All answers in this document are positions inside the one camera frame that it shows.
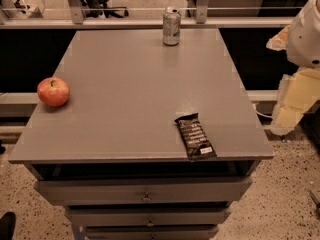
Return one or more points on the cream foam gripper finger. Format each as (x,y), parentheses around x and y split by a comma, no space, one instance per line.
(296,95)
(279,41)

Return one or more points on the grey drawer cabinet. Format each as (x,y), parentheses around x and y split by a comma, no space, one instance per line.
(127,90)

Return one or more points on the top grey drawer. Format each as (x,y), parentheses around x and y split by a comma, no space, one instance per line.
(143,191)

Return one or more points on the black shoe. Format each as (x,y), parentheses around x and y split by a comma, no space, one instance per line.
(7,226)

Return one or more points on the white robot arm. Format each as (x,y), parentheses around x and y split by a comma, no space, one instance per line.
(303,41)

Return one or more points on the bottom grey drawer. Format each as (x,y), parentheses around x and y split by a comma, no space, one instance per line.
(199,232)

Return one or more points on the black rxbar chocolate wrapper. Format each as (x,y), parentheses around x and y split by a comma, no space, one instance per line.
(196,142)

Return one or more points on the middle grey drawer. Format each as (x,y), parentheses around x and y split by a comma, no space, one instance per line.
(148,216)

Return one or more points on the grey drawer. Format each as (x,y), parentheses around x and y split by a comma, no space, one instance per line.
(148,216)
(143,191)
(199,232)

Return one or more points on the grey metal railing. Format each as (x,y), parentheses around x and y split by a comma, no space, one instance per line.
(23,14)

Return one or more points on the silver green soda can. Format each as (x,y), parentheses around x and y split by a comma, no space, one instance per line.
(171,26)

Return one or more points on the red apple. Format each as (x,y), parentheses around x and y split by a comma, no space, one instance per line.
(53,91)

